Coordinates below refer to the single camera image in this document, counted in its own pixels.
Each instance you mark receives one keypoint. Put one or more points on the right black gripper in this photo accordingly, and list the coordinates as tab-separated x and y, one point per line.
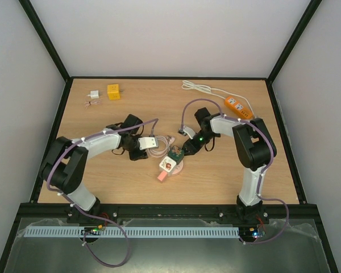
187	145

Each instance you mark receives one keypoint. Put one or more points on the orange power strip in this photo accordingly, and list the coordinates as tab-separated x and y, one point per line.
238	108

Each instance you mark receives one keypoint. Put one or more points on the pink small block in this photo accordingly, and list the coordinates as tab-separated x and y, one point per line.
162	176

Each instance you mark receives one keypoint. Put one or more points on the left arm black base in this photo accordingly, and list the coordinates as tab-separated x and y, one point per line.
93	226

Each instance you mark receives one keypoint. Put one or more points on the green printed cube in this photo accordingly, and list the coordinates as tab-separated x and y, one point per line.
176	153

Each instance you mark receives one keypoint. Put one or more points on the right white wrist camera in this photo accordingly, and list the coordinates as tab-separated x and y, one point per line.
187	132

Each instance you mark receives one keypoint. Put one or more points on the grey slotted cable duct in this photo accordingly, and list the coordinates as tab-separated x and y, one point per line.
131	232

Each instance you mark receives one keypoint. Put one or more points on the yellow cube socket adapter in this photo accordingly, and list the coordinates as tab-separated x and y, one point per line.
114	91

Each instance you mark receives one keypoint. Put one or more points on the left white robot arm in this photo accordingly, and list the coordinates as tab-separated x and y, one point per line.
64	166

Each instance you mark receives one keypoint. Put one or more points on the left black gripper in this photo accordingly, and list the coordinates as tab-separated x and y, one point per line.
134	156

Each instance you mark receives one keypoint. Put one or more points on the white printed cube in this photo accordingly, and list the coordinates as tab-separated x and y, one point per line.
168	165

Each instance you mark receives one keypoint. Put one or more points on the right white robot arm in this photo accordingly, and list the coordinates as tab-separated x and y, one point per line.
255	149

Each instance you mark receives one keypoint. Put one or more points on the white usb charger plug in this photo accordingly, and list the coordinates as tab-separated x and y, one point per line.
94	94

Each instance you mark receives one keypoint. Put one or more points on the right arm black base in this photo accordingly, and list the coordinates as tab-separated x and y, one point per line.
253	227

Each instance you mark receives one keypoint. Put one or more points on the black aluminium frame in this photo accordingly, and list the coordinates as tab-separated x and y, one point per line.
303	210

